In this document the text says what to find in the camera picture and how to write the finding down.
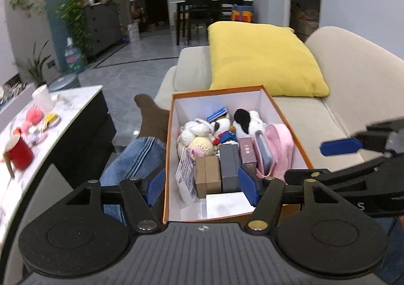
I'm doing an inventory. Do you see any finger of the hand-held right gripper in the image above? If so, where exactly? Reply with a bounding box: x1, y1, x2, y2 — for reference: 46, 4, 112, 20
283, 153, 404, 192
320, 119, 404, 157

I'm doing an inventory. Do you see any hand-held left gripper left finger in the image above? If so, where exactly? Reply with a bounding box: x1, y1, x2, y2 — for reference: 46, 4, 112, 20
58, 167, 167, 232

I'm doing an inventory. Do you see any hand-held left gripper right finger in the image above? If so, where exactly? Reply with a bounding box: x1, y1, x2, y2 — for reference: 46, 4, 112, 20
237, 166, 343, 232

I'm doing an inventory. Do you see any grey box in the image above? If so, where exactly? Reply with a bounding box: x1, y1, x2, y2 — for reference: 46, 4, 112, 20
219, 143, 242, 193

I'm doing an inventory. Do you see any white printed packet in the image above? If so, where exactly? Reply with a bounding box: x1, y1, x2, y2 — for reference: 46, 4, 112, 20
176, 146, 198, 205

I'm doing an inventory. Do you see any purple patterned small box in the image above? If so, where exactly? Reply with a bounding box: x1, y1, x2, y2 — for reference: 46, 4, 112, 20
238, 137, 257, 167

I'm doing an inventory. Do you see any brown cardboard box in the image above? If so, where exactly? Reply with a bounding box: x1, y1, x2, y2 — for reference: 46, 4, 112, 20
195, 155, 221, 199

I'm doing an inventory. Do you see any pink pouch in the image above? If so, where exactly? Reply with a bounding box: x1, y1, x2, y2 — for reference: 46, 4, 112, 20
254, 123, 295, 178

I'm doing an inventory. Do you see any sailor bear plush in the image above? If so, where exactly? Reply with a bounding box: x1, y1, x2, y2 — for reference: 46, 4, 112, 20
207, 106, 239, 147

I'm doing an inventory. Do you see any crochet bunny plush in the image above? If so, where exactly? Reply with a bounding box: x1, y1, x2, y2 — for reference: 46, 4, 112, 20
177, 118, 218, 159

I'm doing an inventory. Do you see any black and white dog plush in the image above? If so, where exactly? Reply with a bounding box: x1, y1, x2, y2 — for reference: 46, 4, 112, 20
233, 109, 268, 138

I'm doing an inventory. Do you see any orange cardboard box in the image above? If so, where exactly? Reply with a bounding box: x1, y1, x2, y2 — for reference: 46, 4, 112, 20
162, 84, 314, 224

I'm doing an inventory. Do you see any person's left leg in jeans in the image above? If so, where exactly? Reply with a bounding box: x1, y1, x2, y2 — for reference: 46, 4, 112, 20
99, 136, 166, 225

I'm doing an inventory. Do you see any beige sofa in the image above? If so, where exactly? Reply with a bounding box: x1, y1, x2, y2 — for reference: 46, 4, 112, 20
155, 26, 404, 178

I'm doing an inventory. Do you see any person's brown sock foot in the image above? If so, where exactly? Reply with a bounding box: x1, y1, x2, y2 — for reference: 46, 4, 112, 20
134, 94, 169, 143

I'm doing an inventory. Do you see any marble top coffee table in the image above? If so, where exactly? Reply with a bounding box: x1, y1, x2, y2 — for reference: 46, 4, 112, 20
0, 84, 117, 273

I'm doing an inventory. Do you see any yellow pillow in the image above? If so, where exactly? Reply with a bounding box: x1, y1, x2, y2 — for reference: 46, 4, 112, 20
207, 21, 330, 98

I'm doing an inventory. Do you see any yellow toy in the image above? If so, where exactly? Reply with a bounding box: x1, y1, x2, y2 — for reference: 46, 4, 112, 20
42, 113, 61, 130

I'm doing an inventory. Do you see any grey round bin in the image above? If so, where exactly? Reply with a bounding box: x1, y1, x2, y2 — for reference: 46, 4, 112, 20
49, 75, 79, 93

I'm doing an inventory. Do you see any pink toy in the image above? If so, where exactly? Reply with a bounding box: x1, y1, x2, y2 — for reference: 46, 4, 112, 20
25, 107, 43, 124

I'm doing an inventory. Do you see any red mug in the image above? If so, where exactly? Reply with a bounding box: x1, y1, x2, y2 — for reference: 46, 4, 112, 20
3, 133, 34, 170

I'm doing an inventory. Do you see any white paper roll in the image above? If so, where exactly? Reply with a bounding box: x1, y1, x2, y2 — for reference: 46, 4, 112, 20
32, 84, 54, 113

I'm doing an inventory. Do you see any large water jug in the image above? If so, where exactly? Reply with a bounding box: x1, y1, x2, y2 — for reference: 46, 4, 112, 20
65, 37, 87, 75

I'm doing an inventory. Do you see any white floor bag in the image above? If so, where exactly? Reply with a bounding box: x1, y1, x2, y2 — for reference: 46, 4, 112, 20
127, 23, 140, 42

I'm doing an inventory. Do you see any colourful plastic stool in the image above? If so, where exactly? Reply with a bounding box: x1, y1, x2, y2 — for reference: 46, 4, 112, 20
232, 5, 255, 23

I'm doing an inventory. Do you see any dark grey dresser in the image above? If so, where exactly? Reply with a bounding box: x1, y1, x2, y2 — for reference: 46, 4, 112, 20
84, 2, 122, 55

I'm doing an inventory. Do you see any long leaf potted plant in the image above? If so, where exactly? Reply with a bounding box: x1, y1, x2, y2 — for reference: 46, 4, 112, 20
14, 40, 53, 86

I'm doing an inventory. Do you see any dark dining chair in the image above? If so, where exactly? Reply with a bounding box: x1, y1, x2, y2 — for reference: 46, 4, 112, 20
184, 0, 212, 44
218, 0, 245, 22

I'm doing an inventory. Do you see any dark dining table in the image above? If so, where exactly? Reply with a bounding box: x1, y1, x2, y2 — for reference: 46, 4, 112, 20
170, 1, 253, 45

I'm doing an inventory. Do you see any trailing green plant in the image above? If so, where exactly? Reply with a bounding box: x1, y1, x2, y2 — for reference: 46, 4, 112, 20
57, 0, 119, 61

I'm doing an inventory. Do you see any hanging wall plant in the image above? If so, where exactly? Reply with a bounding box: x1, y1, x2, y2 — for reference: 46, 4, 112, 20
9, 0, 48, 17

